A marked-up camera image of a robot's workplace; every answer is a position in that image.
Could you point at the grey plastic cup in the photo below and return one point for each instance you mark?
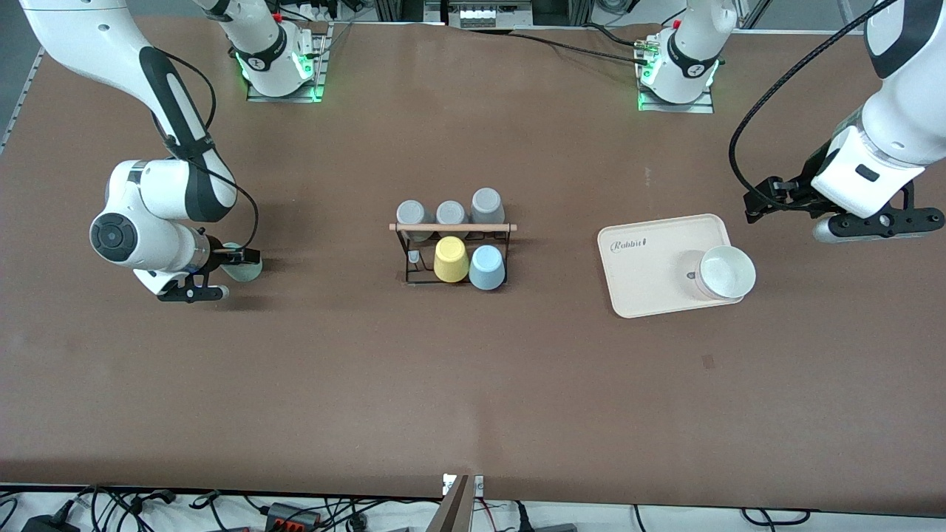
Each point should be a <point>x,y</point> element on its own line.
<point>410,212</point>
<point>451,212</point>
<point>487,203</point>

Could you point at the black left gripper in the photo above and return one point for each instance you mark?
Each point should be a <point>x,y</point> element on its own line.
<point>800,193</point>

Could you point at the black orange connector block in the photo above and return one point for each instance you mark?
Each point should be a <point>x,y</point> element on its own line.
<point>292,516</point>

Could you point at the pale green plastic cup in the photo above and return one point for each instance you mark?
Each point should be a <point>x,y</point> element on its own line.
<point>247,273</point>

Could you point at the grey electrical box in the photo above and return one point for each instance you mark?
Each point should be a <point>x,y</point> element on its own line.
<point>480,15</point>

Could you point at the white mounting bracket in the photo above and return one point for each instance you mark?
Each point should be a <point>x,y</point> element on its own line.
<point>478,485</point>

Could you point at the yellow plastic cup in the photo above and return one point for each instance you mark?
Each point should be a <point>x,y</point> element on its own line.
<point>451,258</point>

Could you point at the light blue plastic cup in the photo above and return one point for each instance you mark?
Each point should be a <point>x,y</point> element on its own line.
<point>487,267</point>

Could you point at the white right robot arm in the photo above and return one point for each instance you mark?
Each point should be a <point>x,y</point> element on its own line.
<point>81,44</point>

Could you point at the black power adapter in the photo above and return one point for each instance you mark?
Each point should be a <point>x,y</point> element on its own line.
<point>48,524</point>

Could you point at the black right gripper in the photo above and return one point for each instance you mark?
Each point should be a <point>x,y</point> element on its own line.
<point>219,257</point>

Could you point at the white bowl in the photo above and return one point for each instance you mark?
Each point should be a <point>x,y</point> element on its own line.
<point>728,272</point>

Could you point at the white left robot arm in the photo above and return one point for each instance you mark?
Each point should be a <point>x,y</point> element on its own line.
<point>902,118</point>

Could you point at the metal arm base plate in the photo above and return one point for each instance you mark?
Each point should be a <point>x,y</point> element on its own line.
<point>676,108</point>
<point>284,97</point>

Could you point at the grey upright post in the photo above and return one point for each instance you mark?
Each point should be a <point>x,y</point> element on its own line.
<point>452,513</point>

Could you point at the white table edge rail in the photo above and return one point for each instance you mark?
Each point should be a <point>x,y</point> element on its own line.
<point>22,96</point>

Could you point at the beige Rabbit tray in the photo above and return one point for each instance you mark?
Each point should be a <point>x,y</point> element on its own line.
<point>650,251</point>

